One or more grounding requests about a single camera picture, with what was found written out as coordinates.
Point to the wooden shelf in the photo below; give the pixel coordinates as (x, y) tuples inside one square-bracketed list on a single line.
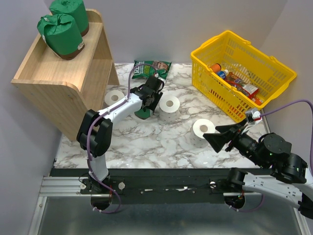
[(63, 90)]

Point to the red white box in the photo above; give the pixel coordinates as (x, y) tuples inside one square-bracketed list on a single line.
[(250, 90)]

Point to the white dotted roll middle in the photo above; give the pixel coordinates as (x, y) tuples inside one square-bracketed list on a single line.
[(169, 108)]

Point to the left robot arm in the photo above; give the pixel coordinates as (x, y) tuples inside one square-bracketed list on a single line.
[(95, 132)]

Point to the blue label bottle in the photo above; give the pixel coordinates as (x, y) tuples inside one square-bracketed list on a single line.
[(223, 74)]

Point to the white dotted roll left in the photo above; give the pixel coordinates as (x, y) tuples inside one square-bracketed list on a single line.
[(112, 97)]

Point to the white dotted roll right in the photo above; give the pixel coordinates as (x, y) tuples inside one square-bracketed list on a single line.
[(198, 129)]

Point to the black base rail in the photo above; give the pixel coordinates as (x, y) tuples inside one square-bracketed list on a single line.
[(162, 186)]

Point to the white dotted roll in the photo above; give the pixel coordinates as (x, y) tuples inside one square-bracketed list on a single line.
[(112, 97), (169, 108), (198, 129)]

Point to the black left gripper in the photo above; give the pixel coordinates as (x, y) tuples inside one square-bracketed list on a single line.
[(153, 105)]

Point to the green roll with picture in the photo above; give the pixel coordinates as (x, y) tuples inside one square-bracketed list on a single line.
[(144, 113)]

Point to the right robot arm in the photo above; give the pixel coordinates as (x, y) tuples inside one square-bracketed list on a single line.
[(292, 183)]

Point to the green chips bag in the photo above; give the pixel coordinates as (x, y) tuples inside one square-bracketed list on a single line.
[(151, 68)]

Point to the yellow plastic basket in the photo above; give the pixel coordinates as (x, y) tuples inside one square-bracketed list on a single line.
[(239, 57)]

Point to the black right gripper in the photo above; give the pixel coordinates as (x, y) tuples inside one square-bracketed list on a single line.
[(217, 139)]

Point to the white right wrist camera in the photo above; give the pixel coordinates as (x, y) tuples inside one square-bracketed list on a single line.
[(253, 117)]

